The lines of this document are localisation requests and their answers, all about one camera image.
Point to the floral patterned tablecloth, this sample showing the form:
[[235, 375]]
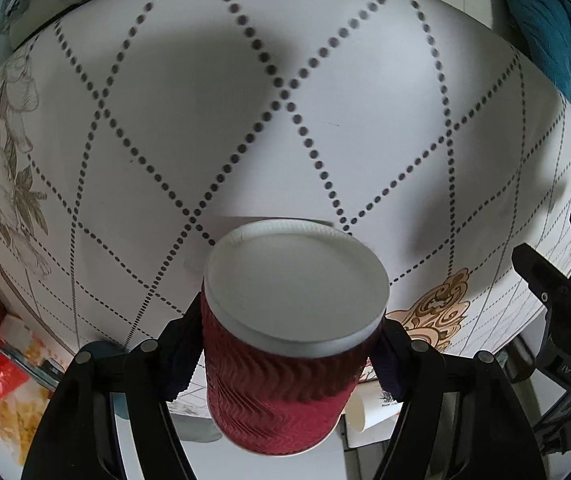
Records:
[[134, 134]]

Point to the orange white snack bag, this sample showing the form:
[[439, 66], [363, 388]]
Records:
[[21, 409]]

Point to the red ripple paper cup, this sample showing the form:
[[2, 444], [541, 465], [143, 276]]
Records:
[[290, 309]]

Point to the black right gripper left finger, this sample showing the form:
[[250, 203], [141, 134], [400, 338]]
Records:
[[77, 437]]

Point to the white paper cup lying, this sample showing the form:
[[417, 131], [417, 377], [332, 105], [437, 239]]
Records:
[[369, 405]]

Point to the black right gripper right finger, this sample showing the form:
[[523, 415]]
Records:
[[492, 438]]

